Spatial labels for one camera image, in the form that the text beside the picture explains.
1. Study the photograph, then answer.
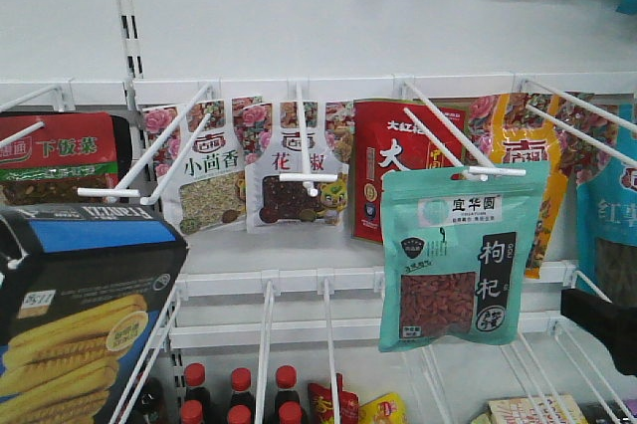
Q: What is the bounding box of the red tea pouch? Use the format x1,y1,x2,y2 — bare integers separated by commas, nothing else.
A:
352,99,464,243

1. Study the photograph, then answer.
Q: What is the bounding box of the sichuan pepper spice pouch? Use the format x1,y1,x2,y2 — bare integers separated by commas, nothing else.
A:
238,101,352,233

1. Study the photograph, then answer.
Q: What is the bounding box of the yellow white fungus pouch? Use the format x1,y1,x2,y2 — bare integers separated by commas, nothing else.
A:
467,93,619,278

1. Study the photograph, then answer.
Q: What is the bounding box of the white centre display hook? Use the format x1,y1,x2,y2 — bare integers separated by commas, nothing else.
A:
279,81,337,197

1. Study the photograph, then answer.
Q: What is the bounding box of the black Franzzi cookie box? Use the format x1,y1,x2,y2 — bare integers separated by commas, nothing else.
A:
1,203,187,423

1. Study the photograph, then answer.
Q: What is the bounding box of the red seasoning sachet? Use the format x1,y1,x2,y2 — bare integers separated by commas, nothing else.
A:
307,372,360,424

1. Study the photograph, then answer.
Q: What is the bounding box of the fennel seed spice pouch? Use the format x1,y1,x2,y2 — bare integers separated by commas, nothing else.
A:
152,96,262,236

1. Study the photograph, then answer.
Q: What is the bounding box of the blue red date pouch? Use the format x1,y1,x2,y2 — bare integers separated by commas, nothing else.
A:
574,103,637,306

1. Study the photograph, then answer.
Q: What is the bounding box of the red pickled vegetable pouch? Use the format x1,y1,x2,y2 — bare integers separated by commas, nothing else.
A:
1,111,132,205

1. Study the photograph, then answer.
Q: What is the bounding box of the white T-end display hook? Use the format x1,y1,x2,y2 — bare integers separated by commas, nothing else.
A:
77,82,213,202

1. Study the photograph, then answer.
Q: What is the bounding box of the yellow snack sachet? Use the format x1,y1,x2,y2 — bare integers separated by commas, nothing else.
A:
358,392,409,424

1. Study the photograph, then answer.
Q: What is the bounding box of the teal goji berry pouch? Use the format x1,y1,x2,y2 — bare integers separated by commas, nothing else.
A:
378,161,549,352

